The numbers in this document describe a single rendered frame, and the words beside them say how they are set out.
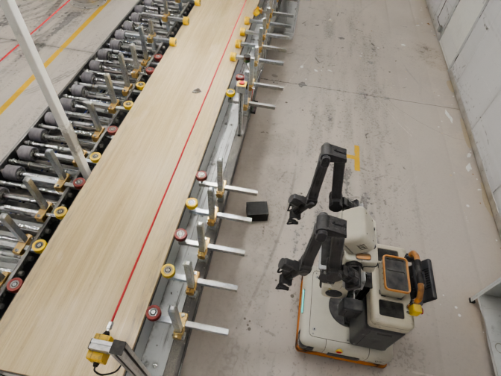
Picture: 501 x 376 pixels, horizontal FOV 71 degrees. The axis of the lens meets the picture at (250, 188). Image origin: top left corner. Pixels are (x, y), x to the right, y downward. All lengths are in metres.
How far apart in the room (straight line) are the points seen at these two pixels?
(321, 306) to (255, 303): 0.56
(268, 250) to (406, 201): 1.58
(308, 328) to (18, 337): 1.76
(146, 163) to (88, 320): 1.13
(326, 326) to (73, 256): 1.75
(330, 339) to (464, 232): 1.92
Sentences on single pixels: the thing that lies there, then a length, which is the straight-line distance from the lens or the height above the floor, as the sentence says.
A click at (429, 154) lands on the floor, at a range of 4.61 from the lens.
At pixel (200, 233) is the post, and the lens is 2.08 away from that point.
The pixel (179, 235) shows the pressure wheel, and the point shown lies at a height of 0.90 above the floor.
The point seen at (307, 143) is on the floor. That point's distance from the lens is 4.18.
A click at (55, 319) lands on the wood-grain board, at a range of 2.22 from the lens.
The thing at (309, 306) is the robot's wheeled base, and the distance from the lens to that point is 2.78.
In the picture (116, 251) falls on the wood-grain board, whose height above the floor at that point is 0.90.
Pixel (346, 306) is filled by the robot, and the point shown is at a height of 0.75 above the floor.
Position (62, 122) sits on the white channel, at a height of 1.34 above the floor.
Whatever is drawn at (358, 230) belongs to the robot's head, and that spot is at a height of 1.38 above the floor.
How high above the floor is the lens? 2.83
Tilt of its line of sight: 51 degrees down
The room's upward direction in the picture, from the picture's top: 5 degrees clockwise
